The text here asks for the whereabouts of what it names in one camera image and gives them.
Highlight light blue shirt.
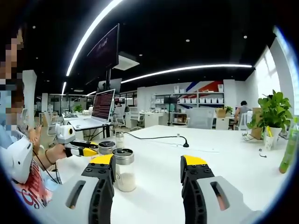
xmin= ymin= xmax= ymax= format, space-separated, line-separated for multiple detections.
xmin=0 ymin=129 xmax=18 ymax=150

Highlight green drink bottle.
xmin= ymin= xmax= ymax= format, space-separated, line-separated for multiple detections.
xmin=279 ymin=116 xmax=299 ymax=175

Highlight white t-shirt red print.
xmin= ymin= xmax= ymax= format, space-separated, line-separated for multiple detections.
xmin=13 ymin=161 xmax=61 ymax=210

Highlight dark monitor on pole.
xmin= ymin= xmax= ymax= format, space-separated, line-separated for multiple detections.
xmin=97 ymin=78 xmax=122 ymax=94

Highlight white mesh office chair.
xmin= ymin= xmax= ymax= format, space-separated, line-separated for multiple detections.
xmin=186 ymin=107 xmax=215 ymax=129

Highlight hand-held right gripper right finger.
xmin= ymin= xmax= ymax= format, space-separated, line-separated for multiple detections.
xmin=180 ymin=154 xmax=263 ymax=224

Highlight white desk black legs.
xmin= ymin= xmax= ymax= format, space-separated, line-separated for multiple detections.
xmin=62 ymin=116 xmax=114 ymax=140

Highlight long ceiling light strip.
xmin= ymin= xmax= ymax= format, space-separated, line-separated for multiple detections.
xmin=121 ymin=64 xmax=253 ymax=84
xmin=66 ymin=0 xmax=123 ymax=77

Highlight person's left hand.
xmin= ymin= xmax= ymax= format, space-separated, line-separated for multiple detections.
xmin=52 ymin=143 xmax=68 ymax=161

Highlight white chest-worn device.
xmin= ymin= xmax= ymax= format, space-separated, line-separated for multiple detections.
xmin=0 ymin=134 xmax=33 ymax=185

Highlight potted green plant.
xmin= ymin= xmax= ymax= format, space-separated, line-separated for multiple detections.
xmin=247 ymin=90 xmax=292 ymax=150

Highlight ceiling air conditioner unit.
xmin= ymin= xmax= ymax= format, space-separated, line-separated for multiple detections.
xmin=113 ymin=52 xmax=141 ymax=70

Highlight row of white storage bins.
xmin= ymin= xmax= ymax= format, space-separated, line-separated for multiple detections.
xmin=177 ymin=97 xmax=224 ymax=105

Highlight white storage shelf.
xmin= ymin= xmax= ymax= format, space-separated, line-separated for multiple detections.
xmin=153 ymin=92 xmax=225 ymax=128

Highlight seasoning bottle white powder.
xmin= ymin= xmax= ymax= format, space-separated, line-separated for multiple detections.
xmin=97 ymin=140 xmax=117 ymax=156
xmin=112 ymin=147 xmax=137 ymax=193

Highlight brown paper bag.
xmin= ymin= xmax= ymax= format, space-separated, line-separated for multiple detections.
xmin=251 ymin=107 xmax=263 ymax=140

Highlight seasoning bottle pale tan powder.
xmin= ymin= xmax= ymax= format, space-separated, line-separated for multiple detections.
xmin=115 ymin=132 xmax=125 ymax=149

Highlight hanging dark screen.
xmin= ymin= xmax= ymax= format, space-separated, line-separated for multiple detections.
xmin=86 ymin=23 xmax=120 ymax=70

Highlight beaded bracelet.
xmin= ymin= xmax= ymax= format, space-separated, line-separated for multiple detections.
xmin=44 ymin=149 xmax=55 ymax=165

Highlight silver open laptop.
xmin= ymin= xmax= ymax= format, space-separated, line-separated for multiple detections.
xmin=67 ymin=88 xmax=117 ymax=131

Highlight black laptop power cable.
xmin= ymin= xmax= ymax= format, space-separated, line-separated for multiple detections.
xmin=122 ymin=131 xmax=190 ymax=148

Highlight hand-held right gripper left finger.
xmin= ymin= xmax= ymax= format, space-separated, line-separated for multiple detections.
xmin=49 ymin=153 xmax=117 ymax=224

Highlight large bright window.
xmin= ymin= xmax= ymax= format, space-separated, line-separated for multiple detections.
xmin=254 ymin=25 xmax=296 ymax=115

